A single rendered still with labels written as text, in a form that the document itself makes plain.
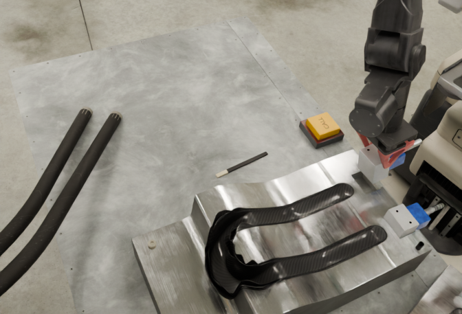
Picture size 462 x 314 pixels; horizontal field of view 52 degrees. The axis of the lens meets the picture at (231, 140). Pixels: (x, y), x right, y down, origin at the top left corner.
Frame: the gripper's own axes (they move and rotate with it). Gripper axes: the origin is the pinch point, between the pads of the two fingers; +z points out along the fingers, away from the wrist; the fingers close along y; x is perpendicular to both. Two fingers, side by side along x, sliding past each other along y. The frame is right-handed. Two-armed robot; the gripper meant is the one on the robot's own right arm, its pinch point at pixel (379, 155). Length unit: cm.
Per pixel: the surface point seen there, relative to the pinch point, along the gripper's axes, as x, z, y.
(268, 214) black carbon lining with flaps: -23.9, 3.9, -1.0
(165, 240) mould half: -43.3, 4.7, -5.8
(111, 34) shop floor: -22, 72, -189
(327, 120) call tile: 3.8, 11.4, -22.4
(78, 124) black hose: -51, 1, -42
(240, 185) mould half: -26.4, 0.8, -7.5
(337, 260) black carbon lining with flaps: -16.5, 8.5, 11.3
